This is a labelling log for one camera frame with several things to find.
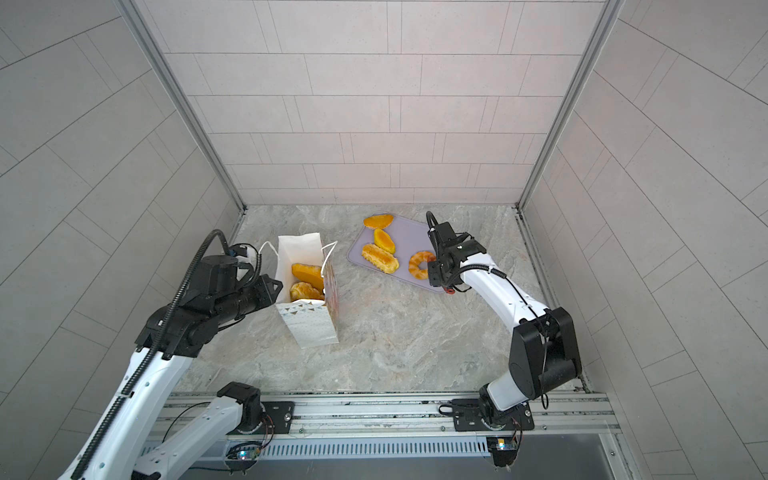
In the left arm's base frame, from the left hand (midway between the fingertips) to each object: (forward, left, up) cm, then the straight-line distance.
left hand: (291, 281), depth 69 cm
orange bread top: (+36, -18, -20) cm, 45 cm away
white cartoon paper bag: (-6, -5, -9) cm, 12 cm away
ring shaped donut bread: (+20, -31, -21) cm, 43 cm away
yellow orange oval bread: (+28, -20, -20) cm, 40 cm away
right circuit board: (-30, -49, -23) cm, 63 cm away
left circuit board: (-31, +8, -19) cm, 38 cm away
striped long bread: (+4, +1, -12) cm, 12 cm away
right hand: (+10, -37, -14) cm, 40 cm away
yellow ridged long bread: (+20, -19, -20) cm, 34 cm away
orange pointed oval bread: (+8, 0, -11) cm, 14 cm away
